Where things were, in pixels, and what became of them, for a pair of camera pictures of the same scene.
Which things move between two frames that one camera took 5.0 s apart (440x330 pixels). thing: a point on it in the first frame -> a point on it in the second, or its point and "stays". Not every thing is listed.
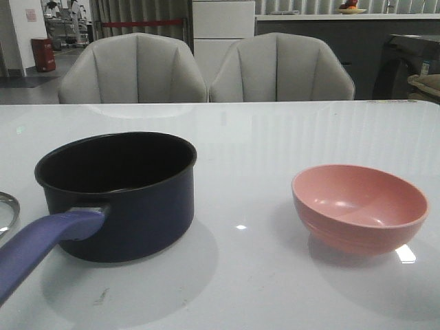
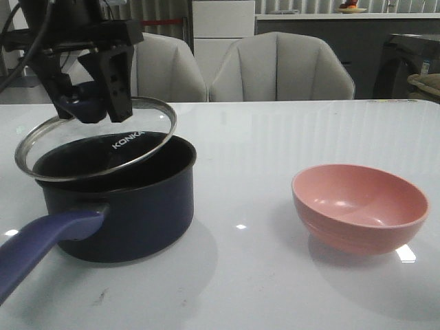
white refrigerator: [217, 26] stays
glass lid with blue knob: [16, 207] -> [86, 145]
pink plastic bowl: [357, 209] stays
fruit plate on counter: [350, 7] stays
